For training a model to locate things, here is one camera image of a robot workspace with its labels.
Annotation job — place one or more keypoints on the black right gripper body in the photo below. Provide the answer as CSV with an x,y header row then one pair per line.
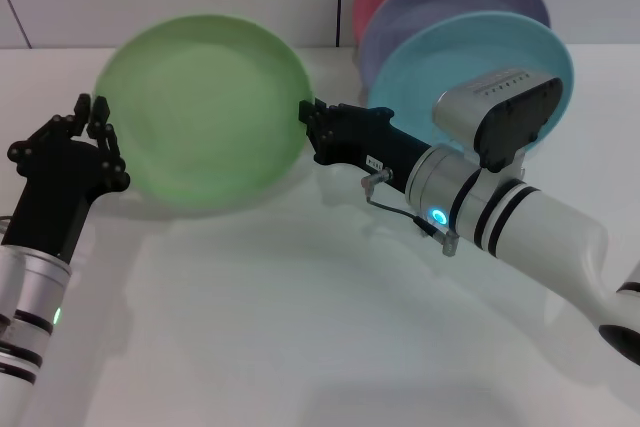
x,y
370,139

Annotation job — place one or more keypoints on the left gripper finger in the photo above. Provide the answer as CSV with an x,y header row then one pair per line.
x,y
112,167
40,139

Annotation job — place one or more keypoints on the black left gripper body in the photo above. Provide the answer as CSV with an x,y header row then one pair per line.
x,y
57,197

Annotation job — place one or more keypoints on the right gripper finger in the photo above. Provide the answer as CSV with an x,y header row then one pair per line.
x,y
316,134
327,111

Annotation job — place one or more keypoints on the green round plate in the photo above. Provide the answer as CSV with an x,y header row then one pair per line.
x,y
200,117

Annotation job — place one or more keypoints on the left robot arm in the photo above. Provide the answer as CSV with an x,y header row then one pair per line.
x,y
27,317

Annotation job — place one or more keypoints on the blue round plate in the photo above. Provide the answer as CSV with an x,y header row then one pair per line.
x,y
425,77

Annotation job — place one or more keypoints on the purple round plate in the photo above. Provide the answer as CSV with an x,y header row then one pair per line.
x,y
440,2

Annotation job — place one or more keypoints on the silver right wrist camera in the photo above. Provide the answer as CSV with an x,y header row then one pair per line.
x,y
475,107

